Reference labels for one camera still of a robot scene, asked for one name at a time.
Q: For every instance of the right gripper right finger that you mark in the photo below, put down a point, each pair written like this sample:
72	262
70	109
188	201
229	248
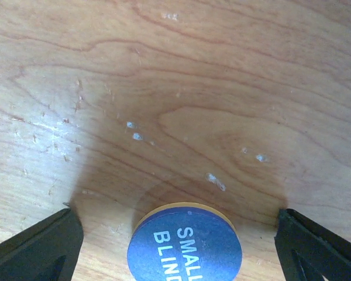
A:
308	251

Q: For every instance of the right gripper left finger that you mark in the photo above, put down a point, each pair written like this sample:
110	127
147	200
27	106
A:
48	250

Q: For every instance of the purple dealer button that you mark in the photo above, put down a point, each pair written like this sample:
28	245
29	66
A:
184	241

